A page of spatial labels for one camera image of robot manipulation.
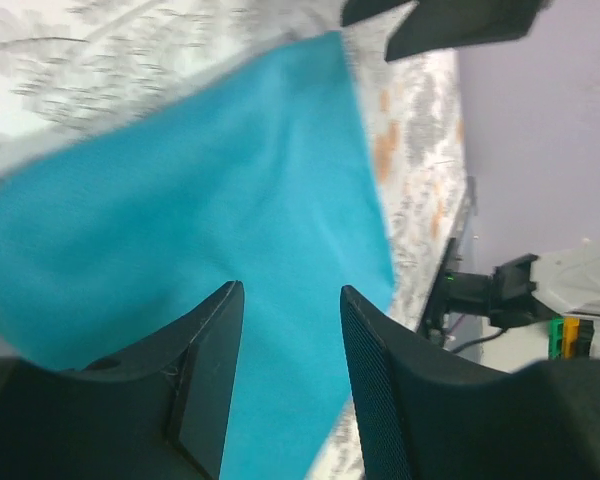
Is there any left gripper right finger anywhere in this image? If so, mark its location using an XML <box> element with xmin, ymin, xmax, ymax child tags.
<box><xmin>340</xmin><ymin>286</ymin><xmax>600</xmax><ymax>480</ymax></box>

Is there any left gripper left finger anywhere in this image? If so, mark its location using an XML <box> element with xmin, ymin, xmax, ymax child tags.
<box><xmin>0</xmin><ymin>281</ymin><xmax>244</xmax><ymax>479</ymax></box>

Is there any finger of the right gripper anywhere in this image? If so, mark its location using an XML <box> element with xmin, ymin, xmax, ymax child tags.
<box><xmin>339</xmin><ymin>0</ymin><xmax>544</xmax><ymax>64</ymax></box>

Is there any teal t shirt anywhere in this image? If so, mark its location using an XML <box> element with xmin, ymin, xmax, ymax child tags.
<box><xmin>0</xmin><ymin>31</ymin><xmax>394</xmax><ymax>479</ymax></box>

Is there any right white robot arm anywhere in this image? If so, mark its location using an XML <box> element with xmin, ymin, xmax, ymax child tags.
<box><xmin>384</xmin><ymin>1</ymin><xmax>600</xmax><ymax>331</ymax></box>

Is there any floral table mat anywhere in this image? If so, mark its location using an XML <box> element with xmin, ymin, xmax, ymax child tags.
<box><xmin>0</xmin><ymin>1</ymin><xmax>466</xmax><ymax>479</ymax></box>

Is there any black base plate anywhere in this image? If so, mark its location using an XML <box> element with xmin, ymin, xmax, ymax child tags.
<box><xmin>416</xmin><ymin>175</ymin><xmax>477</xmax><ymax>347</ymax></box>

